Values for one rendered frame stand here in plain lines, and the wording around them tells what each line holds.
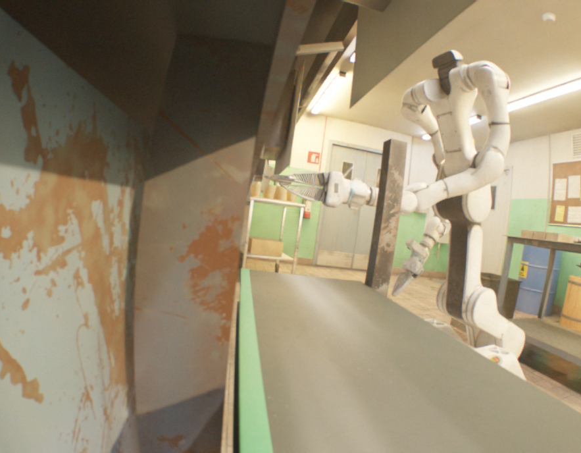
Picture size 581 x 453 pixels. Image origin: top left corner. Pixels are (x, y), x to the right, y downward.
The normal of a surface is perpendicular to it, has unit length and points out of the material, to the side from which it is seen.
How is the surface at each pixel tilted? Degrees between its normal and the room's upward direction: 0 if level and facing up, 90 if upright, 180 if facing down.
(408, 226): 90
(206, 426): 90
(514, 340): 90
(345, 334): 0
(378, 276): 90
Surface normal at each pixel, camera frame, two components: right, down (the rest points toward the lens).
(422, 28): -0.98, -0.13
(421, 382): 0.14, -0.99
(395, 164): 0.15, 0.05
